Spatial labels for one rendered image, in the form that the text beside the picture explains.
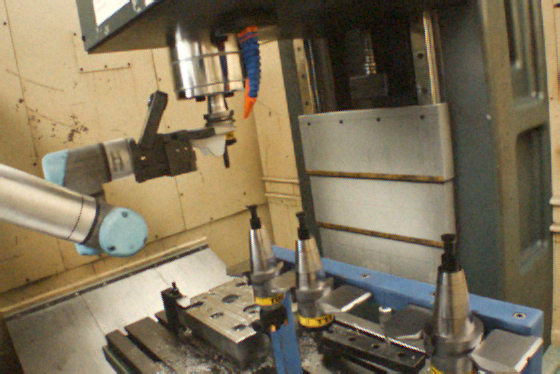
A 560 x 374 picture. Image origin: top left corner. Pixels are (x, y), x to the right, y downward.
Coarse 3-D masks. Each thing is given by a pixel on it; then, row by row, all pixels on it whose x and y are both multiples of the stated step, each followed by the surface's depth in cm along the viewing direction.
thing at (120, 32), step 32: (160, 0) 55; (192, 0) 56; (224, 0) 59; (256, 0) 62; (288, 0) 65; (320, 0) 69; (352, 0) 72; (384, 0) 76; (416, 0) 80; (448, 0) 84; (96, 32) 75; (128, 32) 69; (160, 32) 74; (288, 32) 101; (320, 32) 109
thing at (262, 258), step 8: (256, 232) 68; (264, 232) 69; (256, 240) 68; (264, 240) 68; (256, 248) 68; (264, 248) 68; (272, 248) 70; (256, 256) 68; (264, 256) 68; (272, 256) 69; (256, 264) 69; (264, 264) 68; (272, 264) 69; (256, 272) 69
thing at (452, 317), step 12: (444, 276) 43; (456, 276) 43; (444, 288) 43; (456, 288) 43; (444, 300) 43; (456, 300) 43; (468, 300) 43; (444, 312) 43; (456, 312) 43; (468, 312) 43; (432, 324) 45; (444, 324) 43; (456, 324) 43; (468, 324) 43; (444, 336) 43; (456, 336) 43
